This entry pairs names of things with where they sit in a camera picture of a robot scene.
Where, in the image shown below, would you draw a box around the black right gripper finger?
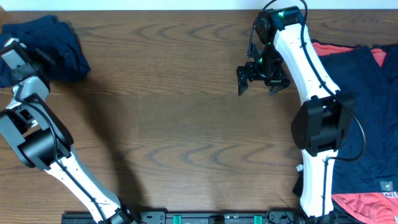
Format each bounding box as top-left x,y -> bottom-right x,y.
269,85 -> 288,96
238,77 -> 248,96

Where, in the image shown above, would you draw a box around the red orange garment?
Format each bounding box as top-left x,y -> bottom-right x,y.
313,42 -> 397,223

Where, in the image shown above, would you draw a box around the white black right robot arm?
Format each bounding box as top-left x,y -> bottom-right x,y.
236,6 -> 354,223

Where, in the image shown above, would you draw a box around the dark blue denim shorts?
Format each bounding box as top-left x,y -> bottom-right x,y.
1,15 -> 91,86

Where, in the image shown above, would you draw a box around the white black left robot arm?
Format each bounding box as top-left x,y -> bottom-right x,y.
1,42 -> 141,223

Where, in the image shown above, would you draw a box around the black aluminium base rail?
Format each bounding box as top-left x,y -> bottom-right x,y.
61,210 -> 304,224

